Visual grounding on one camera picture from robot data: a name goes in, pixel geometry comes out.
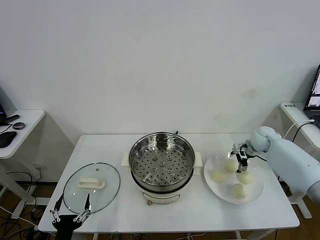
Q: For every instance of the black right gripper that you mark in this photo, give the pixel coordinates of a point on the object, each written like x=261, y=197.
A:
x=243, y=158

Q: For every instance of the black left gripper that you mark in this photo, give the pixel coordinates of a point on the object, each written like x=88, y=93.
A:
x=65, y=225

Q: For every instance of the white steamed baozi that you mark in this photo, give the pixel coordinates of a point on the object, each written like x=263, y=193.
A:
x=218, y=176
x=230, y=166
x=240, y=191
x=246, y=178

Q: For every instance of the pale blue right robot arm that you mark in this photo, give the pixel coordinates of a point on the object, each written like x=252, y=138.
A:
x=287, y=155

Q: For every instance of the perforated steel steamer basket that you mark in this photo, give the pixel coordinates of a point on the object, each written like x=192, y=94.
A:
x=162, y=160

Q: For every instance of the white round plate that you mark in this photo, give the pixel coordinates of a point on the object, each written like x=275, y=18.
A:
x=255, y=192

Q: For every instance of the white side desk with laptop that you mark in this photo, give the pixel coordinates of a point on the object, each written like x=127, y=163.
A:
x=291, y=113

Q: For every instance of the cream electric cooker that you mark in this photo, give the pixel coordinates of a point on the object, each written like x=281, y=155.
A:
x=162, y=196

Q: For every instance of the white side desk with mouse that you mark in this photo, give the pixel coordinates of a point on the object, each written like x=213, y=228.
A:
x=30, y=120

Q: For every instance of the round black puck device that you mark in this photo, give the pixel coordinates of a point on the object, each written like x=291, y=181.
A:
x=19, y=125

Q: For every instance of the open black laptop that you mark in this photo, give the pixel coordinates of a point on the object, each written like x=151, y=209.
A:
x=315, y=95

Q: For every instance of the black bar-shaped device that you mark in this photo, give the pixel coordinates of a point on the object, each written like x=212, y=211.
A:
x=12, y=118

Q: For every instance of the dark monitor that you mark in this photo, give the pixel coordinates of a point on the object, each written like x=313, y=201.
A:
x=2, y=107

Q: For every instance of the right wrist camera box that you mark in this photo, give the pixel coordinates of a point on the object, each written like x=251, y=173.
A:
x=237, y=147

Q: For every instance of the white wall outlet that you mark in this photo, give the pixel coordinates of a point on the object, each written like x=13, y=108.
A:
x=39, y=167

